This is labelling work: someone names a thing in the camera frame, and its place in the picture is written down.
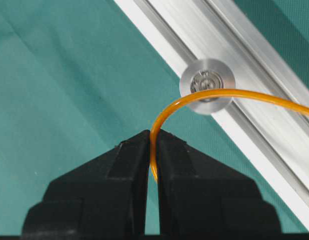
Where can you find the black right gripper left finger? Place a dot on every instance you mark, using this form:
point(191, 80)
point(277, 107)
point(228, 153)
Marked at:
point(105, 196)

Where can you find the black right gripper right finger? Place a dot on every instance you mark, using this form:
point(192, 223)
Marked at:
point(201, 195)

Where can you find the orange rubber band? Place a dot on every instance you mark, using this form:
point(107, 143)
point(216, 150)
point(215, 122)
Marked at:
point(211, 94)

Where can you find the green table cloth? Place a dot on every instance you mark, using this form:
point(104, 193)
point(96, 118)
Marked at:
point(77, 78)

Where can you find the aluminium extrusion rail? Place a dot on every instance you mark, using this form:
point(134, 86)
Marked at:
point(275, 140)

